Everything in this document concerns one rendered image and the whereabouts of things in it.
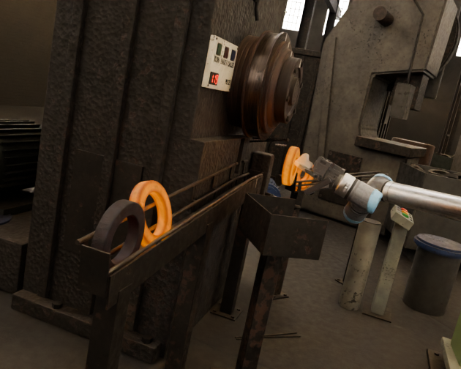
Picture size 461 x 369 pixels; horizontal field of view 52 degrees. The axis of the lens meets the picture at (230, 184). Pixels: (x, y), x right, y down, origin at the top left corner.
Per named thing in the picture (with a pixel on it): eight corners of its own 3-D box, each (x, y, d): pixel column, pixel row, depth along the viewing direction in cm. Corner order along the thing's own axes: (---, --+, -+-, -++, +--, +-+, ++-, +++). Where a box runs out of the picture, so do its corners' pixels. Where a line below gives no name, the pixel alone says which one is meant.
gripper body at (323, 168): (320, 154, 187) (346, 170, 184) (309, 173, 189) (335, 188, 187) (317, 156, 180) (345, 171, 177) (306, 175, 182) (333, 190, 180)
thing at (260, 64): (234, 139, 189) (258, 19, 180) (263, 135, 233) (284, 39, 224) (249, 143, 187) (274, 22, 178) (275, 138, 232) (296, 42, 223)
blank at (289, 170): (286, 148, 179) (294, 151, 178) (294, 143, 193) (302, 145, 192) (279, 187, 183) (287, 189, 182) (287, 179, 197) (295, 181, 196)
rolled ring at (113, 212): (148, 193, 117) (137, 190, 118) (105, 217, 101) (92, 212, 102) (141, 259, 123) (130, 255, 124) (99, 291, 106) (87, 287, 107)
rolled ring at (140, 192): (156, 261, 129) (145, 261, 130) (178, 218, 143) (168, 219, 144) (129, 206, 119) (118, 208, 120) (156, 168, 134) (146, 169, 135)
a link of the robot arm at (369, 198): (369, 219, 181) (377, 209, 172) (340, 203, 184) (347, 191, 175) (379, 201, 185) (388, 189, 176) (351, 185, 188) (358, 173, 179)
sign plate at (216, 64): (200, 86, 166) (210, 34, 163) (225, 91, 191) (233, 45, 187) (207, 87, 165) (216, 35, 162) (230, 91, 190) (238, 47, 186)
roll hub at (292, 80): (268, 121, 193) (284, 52, 188) (283, 121, 220) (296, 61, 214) (282, 124, 192) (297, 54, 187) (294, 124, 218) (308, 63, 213)
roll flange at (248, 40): (211, 134, 192) (234, 15, 183) (244, 132, 236) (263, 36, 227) (234, 139, 189) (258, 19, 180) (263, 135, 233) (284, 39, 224)
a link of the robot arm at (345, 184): (345, 196, 187) (342, 199, 178) (334, 189, 188) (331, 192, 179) (356, 176, 184) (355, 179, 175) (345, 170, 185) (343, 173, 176)
